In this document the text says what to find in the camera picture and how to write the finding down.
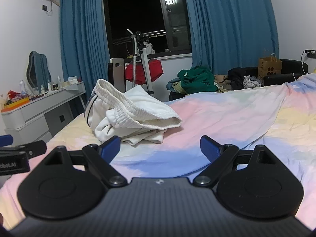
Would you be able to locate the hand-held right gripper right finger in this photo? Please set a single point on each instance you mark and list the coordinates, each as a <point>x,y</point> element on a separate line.
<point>209,146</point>

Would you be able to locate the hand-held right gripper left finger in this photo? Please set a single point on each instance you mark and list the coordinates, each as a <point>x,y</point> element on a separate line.
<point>112,146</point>

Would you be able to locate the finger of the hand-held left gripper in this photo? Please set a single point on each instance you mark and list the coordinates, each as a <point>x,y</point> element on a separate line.
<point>5,140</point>
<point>34,148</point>

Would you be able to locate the white pants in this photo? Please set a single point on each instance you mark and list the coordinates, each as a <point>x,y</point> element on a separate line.
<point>138,108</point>

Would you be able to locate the pastel duvet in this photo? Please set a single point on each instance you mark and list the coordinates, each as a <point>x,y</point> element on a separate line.
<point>222,116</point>

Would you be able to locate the white dressing table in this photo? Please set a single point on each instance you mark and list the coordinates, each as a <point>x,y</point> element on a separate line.
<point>32,111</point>

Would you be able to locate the orange box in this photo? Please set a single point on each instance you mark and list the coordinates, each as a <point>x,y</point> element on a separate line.
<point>17,103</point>

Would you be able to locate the clear bottle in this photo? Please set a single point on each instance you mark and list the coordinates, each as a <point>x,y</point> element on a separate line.
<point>22,87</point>

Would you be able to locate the small white bottle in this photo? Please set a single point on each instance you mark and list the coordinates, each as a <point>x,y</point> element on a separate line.
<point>49,86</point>

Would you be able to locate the beige clothing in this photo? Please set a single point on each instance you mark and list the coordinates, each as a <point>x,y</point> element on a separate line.
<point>222,82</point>

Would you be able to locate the green clothing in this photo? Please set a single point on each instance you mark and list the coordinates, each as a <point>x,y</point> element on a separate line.
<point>197,79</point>

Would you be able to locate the grey heater panel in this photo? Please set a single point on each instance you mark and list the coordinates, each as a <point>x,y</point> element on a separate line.
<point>116,76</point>

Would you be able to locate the black clothing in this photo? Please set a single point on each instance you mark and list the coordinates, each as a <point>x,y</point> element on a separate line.
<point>235,76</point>

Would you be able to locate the white box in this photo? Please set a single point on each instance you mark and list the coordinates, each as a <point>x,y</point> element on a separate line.
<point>73,81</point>

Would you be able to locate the wavy mirror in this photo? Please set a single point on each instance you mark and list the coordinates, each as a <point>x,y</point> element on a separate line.
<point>37,71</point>

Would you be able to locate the white patterned clothing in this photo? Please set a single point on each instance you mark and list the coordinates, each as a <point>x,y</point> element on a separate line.
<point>251,82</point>

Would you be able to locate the garment steamer stand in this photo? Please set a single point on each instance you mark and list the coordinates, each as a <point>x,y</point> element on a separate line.
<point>146,69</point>

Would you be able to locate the red garment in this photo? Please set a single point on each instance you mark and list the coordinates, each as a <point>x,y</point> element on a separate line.
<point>156,70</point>

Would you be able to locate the brown paper bag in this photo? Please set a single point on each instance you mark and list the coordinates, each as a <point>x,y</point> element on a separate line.
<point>270,66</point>

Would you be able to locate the black sofa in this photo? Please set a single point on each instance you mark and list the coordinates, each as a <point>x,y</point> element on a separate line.
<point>293,66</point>

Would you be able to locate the dark window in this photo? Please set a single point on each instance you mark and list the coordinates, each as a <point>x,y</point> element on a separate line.
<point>135,12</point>

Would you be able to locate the wall socket with charger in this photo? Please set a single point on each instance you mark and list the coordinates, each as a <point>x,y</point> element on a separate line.
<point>311,53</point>

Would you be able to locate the black wall socket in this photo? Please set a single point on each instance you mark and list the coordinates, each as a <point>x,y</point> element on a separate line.
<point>45,7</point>

